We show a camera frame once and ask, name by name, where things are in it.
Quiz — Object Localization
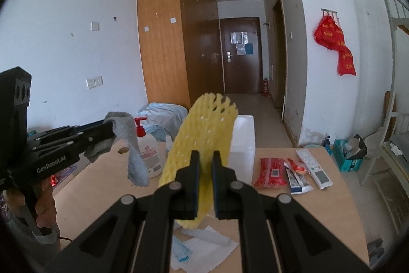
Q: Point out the grey sock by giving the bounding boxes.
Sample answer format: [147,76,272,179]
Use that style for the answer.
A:
[85,112,150,187]

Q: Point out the person's left hand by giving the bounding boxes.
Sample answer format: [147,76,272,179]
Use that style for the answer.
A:
[3,177,57,230]

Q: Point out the wooden board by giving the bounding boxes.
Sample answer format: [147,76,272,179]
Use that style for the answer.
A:
[385,91,397,133]

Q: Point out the red wet wipes packet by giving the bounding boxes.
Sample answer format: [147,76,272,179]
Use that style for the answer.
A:
[254,158,288,188]

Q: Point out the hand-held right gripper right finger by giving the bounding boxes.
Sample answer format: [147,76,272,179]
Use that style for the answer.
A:
[211,151,373,273]

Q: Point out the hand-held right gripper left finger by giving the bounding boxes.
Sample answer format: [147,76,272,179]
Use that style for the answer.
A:
[45,150,202,273]

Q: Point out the white metal bunk bed frame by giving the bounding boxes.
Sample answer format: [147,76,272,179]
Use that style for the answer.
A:
[358,0,409,235]

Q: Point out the papers on door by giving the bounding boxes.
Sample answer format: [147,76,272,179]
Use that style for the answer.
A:
[231,31,254,55]

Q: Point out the double white wall socket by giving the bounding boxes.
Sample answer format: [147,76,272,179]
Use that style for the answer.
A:
[86,75,103,89]

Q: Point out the black crumpled bag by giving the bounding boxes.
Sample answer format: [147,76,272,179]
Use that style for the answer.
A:
[347,134,368,160]

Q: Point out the brown side door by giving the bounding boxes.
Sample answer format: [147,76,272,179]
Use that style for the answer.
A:
[271,0,288,110]

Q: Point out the colourful patterned bag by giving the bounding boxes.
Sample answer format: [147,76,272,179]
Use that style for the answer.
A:
[49,165,77,188]

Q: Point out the small red sachet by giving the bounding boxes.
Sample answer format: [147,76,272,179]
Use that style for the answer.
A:
[284,158,309,176]

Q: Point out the red hanging bags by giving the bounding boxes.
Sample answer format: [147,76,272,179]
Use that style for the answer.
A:
[314,15,357,76]

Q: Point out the hand sanitizer pump bottle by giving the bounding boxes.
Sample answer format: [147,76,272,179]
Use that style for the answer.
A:
[134,117,165,178]

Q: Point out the white remote control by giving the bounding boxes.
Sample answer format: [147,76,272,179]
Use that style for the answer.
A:
[296,148,333,189]

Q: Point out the wooden wardrobe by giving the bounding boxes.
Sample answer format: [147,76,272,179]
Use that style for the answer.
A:
[137,0,226,109]

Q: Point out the white foam strip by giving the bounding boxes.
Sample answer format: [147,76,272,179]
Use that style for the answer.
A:
[180,226,231,247]

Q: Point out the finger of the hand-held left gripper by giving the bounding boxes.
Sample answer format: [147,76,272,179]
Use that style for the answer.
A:
[32,120,116,155]
[27,120,106,146]

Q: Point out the teal storage basket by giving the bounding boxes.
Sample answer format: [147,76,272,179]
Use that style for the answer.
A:
[332,139,366,172]

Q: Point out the yellow foam fruit net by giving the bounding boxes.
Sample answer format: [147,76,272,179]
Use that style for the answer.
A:
[158,93,238,230]

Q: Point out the white paper sheets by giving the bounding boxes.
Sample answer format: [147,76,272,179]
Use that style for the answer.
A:
[169,225,238,272]

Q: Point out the dark brown entrance door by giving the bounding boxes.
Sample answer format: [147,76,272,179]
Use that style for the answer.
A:
[219,17,263,94]

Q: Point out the white foam box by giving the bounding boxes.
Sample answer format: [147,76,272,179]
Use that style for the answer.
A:
[228,115,256,193]

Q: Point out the dark slippers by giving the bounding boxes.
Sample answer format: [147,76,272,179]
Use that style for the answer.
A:
[367,238,384,258]

